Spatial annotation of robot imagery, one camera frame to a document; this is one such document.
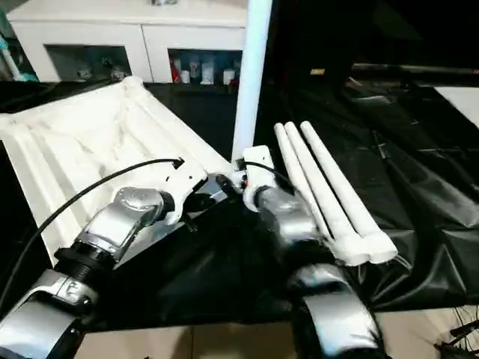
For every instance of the white glass door cabinet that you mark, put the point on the white glass door cabinet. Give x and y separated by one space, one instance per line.
142 37

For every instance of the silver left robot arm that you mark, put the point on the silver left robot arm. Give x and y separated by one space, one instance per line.
119 217

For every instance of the small yellow label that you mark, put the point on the small yellow label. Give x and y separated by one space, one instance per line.
317 71

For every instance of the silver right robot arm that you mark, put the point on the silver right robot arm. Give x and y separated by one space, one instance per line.
292 217

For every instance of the teal and white pole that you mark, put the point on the teal and white pole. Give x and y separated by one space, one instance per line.
26 76

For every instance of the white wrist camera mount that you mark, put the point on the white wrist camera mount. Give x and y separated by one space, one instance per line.
258 187
183 183

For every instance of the long black rod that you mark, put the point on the long black rod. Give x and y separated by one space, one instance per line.
411 70

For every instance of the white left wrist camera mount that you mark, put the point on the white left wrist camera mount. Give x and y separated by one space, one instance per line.
183 183

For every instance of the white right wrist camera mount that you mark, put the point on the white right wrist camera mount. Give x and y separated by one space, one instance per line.
258 187

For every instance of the flat white board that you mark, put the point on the flat white board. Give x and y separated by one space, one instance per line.
460 104

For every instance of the black work mat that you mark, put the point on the black work mat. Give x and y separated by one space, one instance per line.
187 284

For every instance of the small grey patterned ornament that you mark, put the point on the small grey patterned ornament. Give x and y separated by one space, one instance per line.
164 2

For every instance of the white plastic table leg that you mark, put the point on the white plastic table leg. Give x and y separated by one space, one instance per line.
250 75
282 146
337 172
310 172

